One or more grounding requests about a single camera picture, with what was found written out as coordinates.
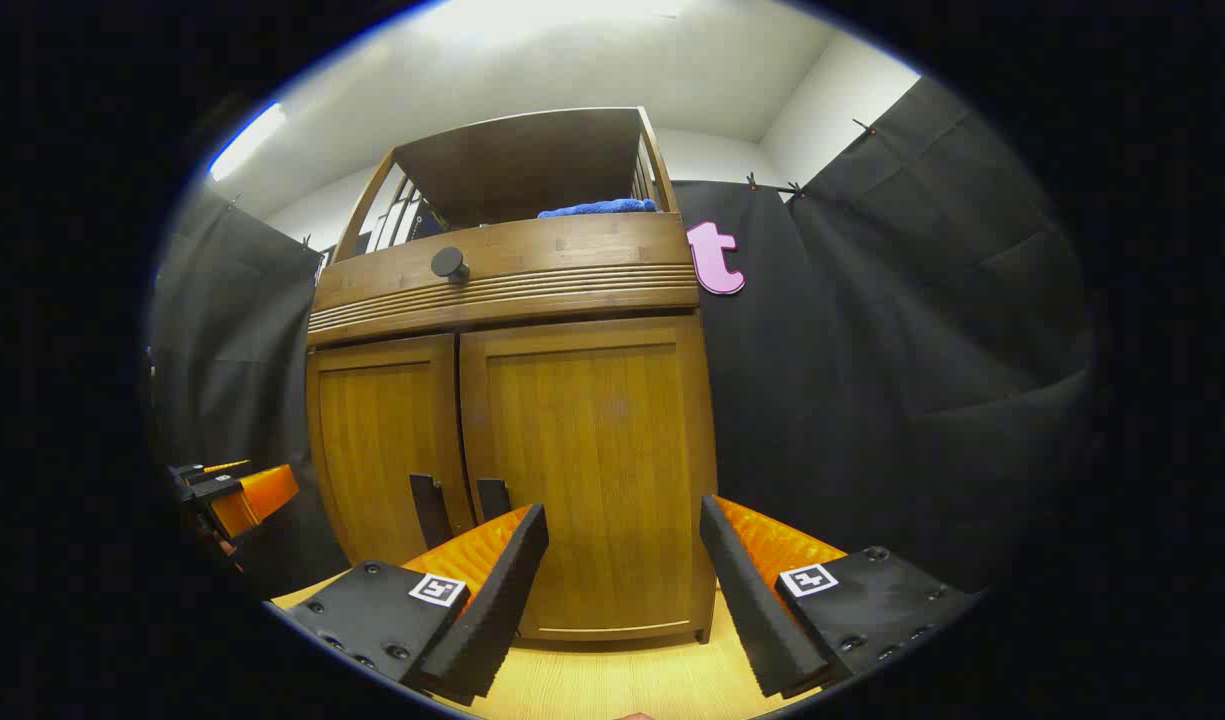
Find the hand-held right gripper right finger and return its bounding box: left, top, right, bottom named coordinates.
left=699, top=494, right=985, bottom=701

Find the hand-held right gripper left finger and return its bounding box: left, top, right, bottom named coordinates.
left=272, top=503, right=551, bottom=707

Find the wooden cabinet door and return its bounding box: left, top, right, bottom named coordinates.
left=305, top=335, right=475, bottom=569
left=459, top=312, right=719, bottom=642

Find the wooden double-door shoe cabinet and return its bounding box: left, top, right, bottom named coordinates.
left=305, top=107, right=719, bottom=644

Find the wooden ribbed drawer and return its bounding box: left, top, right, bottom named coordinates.
left=308, top=212, right=701, bottom=347

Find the blue cloth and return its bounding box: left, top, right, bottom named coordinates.
left=537, top=198, right=659, bottom=219

